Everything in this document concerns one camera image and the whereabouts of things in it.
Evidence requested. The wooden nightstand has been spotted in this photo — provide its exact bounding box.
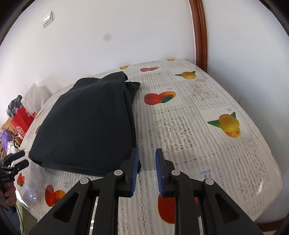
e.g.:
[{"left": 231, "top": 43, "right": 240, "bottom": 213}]
[{"left": 1, "top": 117, "right": 15, "bottom": 135}]

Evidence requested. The person's left hand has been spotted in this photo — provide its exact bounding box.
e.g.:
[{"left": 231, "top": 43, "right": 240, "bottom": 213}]
[{"left": 1, "top": 182, "right": 17, "bottom": 207}]

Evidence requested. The black sweatshirt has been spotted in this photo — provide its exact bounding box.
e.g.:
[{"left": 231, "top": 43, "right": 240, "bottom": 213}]
[{"left": 28, "top": 71, "right": 140, "bottom": 176}]

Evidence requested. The white Miniso paper bag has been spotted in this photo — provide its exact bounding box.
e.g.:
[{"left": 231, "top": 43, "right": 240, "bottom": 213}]
[{"left": 21, "top": 83, "right": 52, "bottom": 116}]

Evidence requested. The plaid grey cloth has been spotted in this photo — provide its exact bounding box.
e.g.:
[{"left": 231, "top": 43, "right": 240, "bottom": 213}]
[{"left": 6, "top": 95, "right": 23, "bottom": 118}]

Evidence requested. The brown wooden door frame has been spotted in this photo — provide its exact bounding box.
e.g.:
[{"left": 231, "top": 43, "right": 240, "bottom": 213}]
[{"left": 189, "top": 0, "right": 208, "bottom": 72}]

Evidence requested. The red paper shopping bag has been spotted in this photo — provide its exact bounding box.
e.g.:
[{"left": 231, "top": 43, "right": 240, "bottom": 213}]
[{"left": 11, "top": 107, "right": 37, "bottom": 138}]

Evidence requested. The fruit print lace tablecloth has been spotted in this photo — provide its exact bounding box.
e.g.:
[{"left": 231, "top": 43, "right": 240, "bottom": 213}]
[{"left": 17, "top": 59, "right": 283, "bottom": 234}]

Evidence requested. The white wall switch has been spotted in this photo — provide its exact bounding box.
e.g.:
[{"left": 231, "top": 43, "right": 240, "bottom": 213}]
[{"left": 41, "top": 11, "right": 53, "bottom": 28}]

